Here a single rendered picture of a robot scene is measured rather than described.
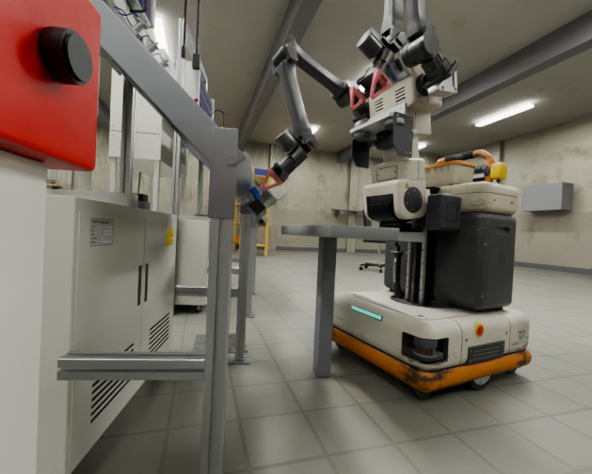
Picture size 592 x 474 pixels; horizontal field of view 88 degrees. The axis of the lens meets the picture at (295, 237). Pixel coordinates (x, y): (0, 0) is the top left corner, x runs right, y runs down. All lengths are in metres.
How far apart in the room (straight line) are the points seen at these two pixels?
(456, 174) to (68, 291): 1.44
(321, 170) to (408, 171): 9.14
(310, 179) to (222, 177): 9.65
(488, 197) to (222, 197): 1.09
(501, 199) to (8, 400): 1.48
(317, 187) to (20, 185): 10.06
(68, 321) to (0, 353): 0.43
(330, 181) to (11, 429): 10.31
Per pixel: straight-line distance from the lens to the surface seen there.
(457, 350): 1.30
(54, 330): 0.78
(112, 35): 0.80
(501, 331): 1.50
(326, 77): 1.53
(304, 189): 10.12
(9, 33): 0.31
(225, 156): 0.61
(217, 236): 0.60
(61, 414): 0.83
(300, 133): 1.21
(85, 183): 1.49
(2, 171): 0.31
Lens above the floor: 0.57
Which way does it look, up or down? 1 degrees down
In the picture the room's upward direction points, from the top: 3 degrees clockwise
